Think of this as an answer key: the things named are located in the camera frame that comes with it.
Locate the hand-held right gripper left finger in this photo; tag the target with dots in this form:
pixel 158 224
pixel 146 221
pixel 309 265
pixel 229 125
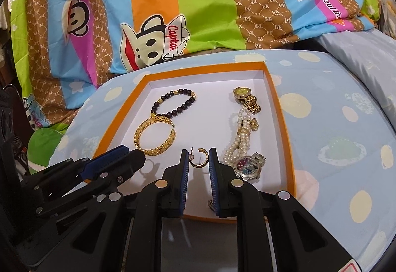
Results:
pixel 184 185

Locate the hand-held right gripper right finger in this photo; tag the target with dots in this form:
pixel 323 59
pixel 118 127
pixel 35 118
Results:
pixel 214 185

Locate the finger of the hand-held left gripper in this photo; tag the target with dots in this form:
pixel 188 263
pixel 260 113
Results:
pixel 105 159
pixel 130 163

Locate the gold hoop earring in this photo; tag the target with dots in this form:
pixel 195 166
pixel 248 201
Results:
pixel 198 165

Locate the gold bangle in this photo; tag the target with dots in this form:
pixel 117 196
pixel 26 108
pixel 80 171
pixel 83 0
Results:
pixel 139 136

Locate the silver wristwatch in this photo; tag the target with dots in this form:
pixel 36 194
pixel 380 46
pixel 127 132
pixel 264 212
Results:
pixel 246 165

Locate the gold round charm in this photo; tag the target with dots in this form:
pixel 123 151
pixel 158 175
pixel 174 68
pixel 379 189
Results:
pixel 254 125

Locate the orange shallow cardboard box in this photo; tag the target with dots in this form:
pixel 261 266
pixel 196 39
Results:
pixel 216 98

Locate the gold wristwatch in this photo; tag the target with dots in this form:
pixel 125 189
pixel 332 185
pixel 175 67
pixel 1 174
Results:
pixel 241 92

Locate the light blue pillow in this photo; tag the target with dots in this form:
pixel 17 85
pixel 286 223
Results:
pixel 365 58

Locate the grey floral cloth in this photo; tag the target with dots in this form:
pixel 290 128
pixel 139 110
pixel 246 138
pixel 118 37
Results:
pixel 390 12

